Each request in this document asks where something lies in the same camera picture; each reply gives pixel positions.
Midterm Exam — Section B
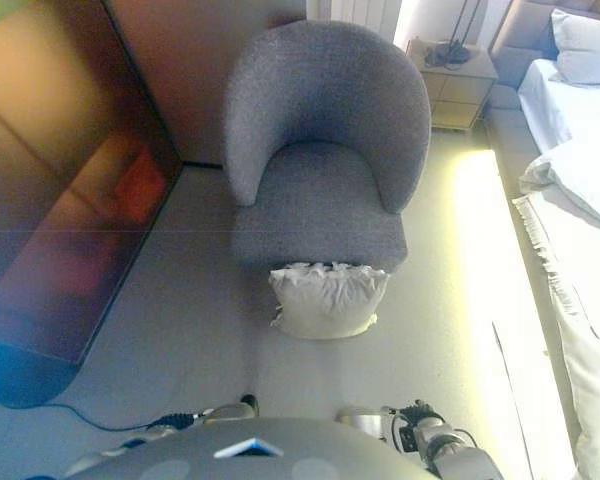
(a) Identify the white wall radiator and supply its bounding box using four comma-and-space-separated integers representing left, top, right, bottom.
329, 0, 401, 35

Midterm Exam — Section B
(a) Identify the beige wooden nightstand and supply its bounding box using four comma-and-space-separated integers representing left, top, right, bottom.
404, 38, 499, 135

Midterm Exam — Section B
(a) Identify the grey robot torso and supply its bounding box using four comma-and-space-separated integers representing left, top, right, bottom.
67, 417, 434, 480

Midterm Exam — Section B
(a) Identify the grey upholstered bed frame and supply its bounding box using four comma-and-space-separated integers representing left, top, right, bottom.
482, 0, 600, 480

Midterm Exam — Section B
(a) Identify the white bed pillow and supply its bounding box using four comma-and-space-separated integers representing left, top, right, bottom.
547, 7, 600, 89

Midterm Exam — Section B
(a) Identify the white mattress sheet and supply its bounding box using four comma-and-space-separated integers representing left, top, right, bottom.
517, 58, 600, 156

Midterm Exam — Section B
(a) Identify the left silver robot leg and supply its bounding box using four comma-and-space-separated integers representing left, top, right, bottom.
212, 393, 260, 421

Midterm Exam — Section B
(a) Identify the glossy brown wardrobe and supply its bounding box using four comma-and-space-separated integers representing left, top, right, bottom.
0, 0, 187, 407

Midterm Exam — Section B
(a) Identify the blue cable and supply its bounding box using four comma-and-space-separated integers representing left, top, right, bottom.
42, 398, 167, 434

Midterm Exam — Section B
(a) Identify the white folded duvet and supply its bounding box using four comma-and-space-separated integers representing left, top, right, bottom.
518, 139, 600, 241

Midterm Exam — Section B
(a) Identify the grey upholstered tub armchair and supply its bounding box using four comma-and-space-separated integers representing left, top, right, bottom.
222, 19, 431, 277

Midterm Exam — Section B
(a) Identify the white bed cover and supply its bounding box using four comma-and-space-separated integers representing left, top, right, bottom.
554, 294, 600, 480

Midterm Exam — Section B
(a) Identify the white fringed cushion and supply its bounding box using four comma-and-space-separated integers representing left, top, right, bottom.
268, 260, 391, 341

